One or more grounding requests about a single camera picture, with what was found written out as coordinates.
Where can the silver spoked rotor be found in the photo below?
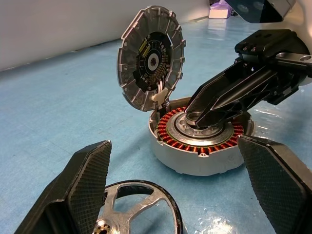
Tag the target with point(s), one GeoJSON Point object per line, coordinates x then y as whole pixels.
{"type": "Point", "coordinates": [126, 214]}

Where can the grey motor housing copper windings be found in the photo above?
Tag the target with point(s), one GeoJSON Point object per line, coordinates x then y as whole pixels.
{"type": "Point", "coordinates": [195, 158]}

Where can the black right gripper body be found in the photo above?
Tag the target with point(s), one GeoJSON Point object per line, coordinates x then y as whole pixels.
{"type": "Point", "coordinates": [275, 44]}

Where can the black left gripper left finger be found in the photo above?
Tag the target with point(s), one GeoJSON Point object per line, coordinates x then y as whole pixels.
{"type": "Point", "coordinates": [83, 180]}

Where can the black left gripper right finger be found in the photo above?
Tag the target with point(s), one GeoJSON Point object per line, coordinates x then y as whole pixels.
{"type": "Point", "coordinates": [273, 178]}

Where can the white box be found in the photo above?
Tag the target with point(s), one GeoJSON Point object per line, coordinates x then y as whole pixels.
{"type": "Point", "coordinates": [219, 13]}

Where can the silver round motor lid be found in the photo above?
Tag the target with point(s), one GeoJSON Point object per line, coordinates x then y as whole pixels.
{"type": "Point", "coordinates": [136, 63]}

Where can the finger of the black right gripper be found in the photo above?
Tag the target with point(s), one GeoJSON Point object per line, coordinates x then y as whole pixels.
{"type": "Point", "coordinates": [243, 95]}
{"type": "Point", "coordinates": [212, 87]}

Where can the purple packet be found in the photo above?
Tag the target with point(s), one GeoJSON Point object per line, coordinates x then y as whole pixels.
{"type": "Point", "coordinates": [219, 3]}

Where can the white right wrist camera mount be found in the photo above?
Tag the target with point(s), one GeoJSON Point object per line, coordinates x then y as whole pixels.
{"type": "Point", "coordinates": [302, 22]}

